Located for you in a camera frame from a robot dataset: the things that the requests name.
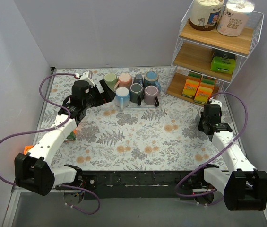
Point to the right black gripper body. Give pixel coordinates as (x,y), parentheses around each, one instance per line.
(202,124)

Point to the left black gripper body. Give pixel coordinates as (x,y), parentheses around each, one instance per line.
(100,95)

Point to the white and blue mug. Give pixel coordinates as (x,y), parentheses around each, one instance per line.
(122,98)

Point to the dark grey mug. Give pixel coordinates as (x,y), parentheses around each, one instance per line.
(136,93)

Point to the lilac mug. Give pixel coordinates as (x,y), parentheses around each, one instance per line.
(151,95)

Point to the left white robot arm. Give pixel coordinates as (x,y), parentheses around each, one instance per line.
(32,170)

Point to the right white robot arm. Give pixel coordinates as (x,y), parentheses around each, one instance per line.
(244,187)

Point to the green mug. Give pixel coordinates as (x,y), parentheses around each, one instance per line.
(110,80)

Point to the pink mug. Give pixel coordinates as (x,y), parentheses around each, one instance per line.
(124,80)

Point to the small dark grey-blue mug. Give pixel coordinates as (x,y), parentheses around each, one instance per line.
(138,79)

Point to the blue glazed mug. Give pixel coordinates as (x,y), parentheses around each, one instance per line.
(151,78)

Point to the shelf sponge pack front right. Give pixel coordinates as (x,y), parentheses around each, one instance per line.
(203,94)

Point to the shelf sponge pack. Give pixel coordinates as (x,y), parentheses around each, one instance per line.
(194,76)
(203,94)
(208,81)
(190,88)

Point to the shelf sponge pack back right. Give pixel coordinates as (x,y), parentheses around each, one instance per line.
(208,81)

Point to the shelf sponge pack front left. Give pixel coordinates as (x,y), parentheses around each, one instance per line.
(190,88)

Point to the yellow orange sponge pack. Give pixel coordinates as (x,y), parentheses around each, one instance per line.
(71,137)

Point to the shelf sponge pack back left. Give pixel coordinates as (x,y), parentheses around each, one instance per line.
(194,76)

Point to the green tissue pack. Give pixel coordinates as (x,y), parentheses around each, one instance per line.
(222,65)

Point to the pink toilet paper roll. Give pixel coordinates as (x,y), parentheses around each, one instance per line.
(235,17)

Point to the brown toilet paper roll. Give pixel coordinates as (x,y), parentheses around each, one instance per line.
(205,14)

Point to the white wire wooden shelf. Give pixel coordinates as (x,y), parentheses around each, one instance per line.
(194,50)

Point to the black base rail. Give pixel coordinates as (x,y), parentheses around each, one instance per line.
(143,184)

